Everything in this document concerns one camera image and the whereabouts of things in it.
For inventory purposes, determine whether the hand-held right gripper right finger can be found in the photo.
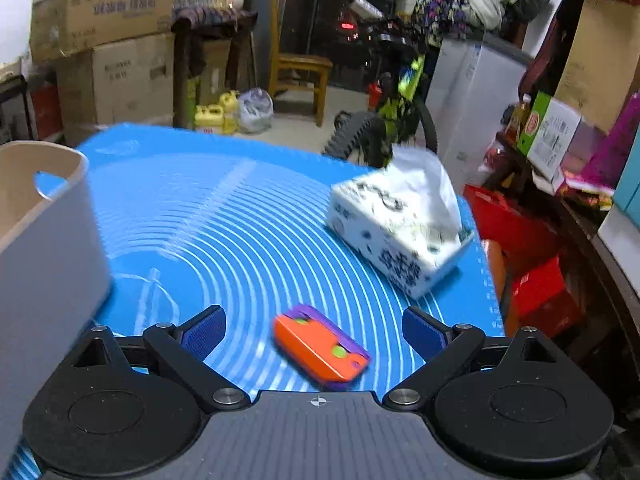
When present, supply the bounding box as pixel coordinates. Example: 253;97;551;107
382;306;561;407

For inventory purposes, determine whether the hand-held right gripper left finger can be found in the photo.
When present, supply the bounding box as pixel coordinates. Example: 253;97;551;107
64;305;251;409

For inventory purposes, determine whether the orange and purple toy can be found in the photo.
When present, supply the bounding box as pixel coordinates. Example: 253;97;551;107
272;304;373;393

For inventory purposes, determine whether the beige plastic storage bin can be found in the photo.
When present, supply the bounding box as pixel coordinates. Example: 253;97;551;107
0;141;113;480

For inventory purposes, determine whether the white printed tissue box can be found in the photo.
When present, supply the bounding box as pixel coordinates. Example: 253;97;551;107
325;147;476;301

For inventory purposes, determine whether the blue silicone baking mat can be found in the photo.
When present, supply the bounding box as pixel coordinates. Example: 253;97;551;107
10;122;506;480

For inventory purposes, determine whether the red paper bag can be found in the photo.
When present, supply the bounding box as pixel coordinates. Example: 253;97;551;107
510;255;583;341
462;185;561;291

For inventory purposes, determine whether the dark wooden shelf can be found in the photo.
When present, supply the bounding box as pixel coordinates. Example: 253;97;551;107
495;132;640;411

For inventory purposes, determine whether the yellow plastic jug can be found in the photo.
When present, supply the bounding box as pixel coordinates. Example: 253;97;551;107
220;91;241;133
194;105;225;135

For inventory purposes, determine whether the flat colourful box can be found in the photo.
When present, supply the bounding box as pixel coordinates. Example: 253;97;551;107
560;170;616;211

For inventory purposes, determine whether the black and green bicycle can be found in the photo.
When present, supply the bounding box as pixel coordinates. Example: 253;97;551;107
320;0;438;168

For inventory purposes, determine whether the clear plastic bag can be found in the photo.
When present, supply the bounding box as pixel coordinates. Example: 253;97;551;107
237;87;275;134

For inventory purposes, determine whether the green and white carton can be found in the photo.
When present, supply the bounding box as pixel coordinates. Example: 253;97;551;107
515;91;583;183

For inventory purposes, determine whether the orange drink bottle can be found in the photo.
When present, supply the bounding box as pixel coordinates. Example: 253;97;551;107
505;94;532;141

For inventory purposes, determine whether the teal plastic storage bin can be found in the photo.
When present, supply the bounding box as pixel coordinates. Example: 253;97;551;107
612;145;640;213

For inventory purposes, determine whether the pink packaged item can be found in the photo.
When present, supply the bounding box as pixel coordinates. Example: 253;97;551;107
580;105;640;196

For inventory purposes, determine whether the cardboard box under table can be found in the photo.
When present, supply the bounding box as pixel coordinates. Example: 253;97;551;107
197;40;233;108

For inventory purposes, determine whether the large plain cardboard box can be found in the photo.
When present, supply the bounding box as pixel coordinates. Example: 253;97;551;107
56;32;176;128

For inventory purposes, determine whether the wooden chair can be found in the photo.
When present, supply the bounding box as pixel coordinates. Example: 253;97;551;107
268;0;334;128

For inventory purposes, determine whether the maroon hanging bag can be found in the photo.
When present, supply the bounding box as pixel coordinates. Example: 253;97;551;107
530;0;596;101

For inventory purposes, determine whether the dark wooden table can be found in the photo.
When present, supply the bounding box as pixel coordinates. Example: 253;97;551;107
170;7;258;131

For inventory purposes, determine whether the flat brown cardboard sheet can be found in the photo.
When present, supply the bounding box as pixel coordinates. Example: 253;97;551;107
554;0;640;136

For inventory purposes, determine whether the floral cloth bundle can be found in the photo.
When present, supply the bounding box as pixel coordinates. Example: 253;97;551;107
412;0;476;46

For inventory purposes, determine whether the printed cardboard box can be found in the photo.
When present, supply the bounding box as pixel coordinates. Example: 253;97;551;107
30;0;176;63

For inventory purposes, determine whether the grey white cloth bundle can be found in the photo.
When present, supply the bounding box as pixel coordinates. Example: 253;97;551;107
470;0;506;31

